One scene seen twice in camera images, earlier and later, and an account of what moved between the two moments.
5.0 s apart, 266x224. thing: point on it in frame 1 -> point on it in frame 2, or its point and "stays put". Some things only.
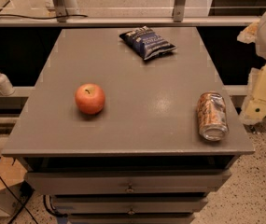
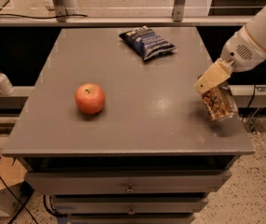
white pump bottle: x=2 y=82 stays put
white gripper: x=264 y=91 -> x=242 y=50
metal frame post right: x=179 y=3 stays put
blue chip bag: x=145 y=41 stays put
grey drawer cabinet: x=129 y=126 stays put
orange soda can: x=213 y=123 -> x=221 y=102
